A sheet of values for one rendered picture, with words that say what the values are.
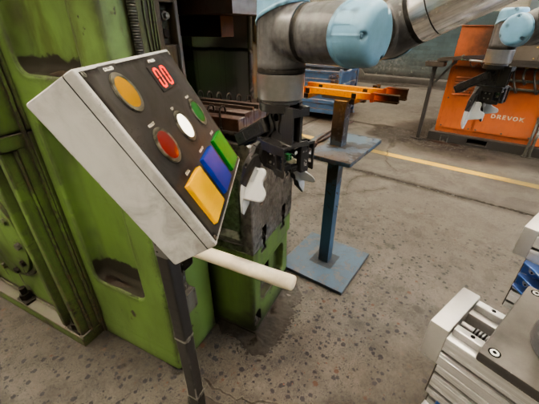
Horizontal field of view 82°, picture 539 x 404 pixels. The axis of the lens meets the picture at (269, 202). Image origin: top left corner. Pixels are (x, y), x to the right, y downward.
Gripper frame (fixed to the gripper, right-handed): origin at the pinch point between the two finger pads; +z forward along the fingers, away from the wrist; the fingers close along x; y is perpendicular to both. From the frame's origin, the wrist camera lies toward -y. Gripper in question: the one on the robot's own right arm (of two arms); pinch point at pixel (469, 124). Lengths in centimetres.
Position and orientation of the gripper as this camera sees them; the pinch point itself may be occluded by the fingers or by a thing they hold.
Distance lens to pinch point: 133.8
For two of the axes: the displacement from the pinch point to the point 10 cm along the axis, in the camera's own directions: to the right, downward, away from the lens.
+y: 6.2, 3.9, -6.9
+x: 7.9, -3.0, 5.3
